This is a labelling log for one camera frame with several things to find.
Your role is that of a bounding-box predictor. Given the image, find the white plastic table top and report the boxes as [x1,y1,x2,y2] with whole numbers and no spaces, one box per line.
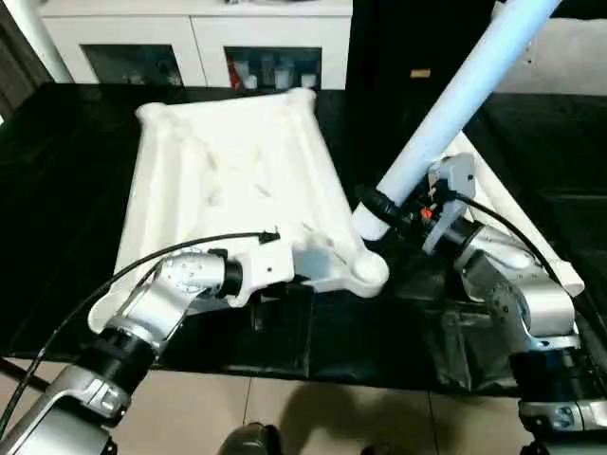
[113,87,391,335]

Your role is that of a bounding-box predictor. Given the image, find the grey cushion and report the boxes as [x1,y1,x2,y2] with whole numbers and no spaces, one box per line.
[491,4,607,97]

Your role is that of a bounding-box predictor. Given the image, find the black work mat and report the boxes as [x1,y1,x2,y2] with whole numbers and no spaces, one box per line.
[0,83,607,394]

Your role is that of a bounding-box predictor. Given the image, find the white cabinet with glass doors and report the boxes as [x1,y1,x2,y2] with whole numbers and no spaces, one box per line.
[38,0,355,92]

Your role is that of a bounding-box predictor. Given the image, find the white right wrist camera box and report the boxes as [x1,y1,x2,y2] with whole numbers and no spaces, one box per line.
[421,155,476,258]

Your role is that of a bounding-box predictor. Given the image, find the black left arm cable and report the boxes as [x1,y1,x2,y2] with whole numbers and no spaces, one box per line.
[0,229,282,439]

